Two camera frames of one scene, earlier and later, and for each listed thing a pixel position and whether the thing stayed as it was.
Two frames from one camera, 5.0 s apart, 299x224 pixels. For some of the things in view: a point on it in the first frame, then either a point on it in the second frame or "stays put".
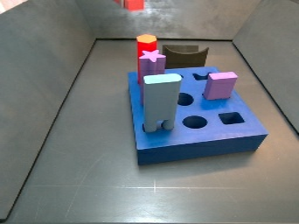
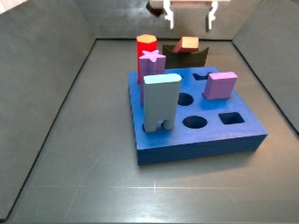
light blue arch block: [160, 100] stays put
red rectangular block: [135, 5] -> [188, 45]
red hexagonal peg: [145, 44] stays put
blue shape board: [211, 127] stays put
